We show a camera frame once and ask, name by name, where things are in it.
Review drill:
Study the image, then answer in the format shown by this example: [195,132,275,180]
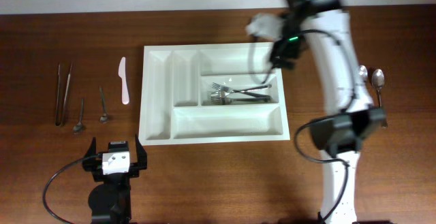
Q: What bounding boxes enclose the small metal teaspoon left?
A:
[73,98,85,134]

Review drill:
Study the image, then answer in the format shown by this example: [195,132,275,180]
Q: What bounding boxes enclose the large metal spoon right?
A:
[371,69,385,108]

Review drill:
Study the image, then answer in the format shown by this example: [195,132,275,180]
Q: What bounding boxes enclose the large metal spoon left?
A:
[358,65,368,84]

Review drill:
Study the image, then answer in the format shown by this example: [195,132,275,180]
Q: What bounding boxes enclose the small metal teaspoon right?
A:
[99,86,109,123]

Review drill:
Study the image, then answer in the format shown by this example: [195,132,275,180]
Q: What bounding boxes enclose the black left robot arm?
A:
[82,136,147,223]

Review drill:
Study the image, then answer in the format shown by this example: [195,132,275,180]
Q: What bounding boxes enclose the metal tweezers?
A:
[55,63,73,127]

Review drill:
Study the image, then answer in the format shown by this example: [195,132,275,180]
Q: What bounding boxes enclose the pink plastic knife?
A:
[118,57,130,105]

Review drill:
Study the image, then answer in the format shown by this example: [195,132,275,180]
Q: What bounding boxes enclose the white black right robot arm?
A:
[139,0,386,223]

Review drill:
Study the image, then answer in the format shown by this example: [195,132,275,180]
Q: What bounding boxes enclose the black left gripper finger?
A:
[135,134,147,165]
[84,137,97,159]

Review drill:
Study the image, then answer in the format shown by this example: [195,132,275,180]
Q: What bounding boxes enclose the small metal teaspoon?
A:
[99,86,109,123]
[73,98,85,134]

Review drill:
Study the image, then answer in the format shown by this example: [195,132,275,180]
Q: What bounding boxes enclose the white cutlery tray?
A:
[139,42,290,146]

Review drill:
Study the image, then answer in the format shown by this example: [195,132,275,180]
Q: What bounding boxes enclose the large metal spoon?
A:
[371,69,385,108]
[358,65,368,84]

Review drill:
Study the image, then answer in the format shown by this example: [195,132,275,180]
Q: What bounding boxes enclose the metal fork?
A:
[211,84,273,99]
[210,96,270,105]
[211,82,272,99]

